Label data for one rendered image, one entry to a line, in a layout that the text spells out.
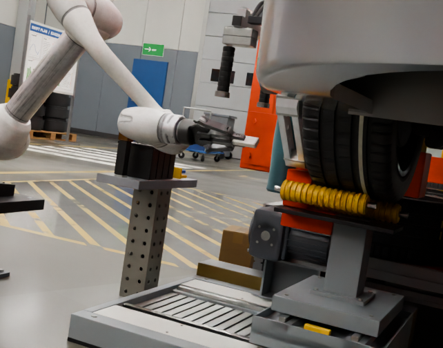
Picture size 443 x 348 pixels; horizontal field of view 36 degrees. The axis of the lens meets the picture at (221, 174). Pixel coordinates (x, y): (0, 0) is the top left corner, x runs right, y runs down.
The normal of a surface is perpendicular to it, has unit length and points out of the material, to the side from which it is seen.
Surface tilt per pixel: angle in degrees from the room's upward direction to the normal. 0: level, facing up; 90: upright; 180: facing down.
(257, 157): 90
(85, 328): 90
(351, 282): 90
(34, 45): 90
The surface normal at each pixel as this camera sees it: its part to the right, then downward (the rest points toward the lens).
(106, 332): -0.41, 0.00
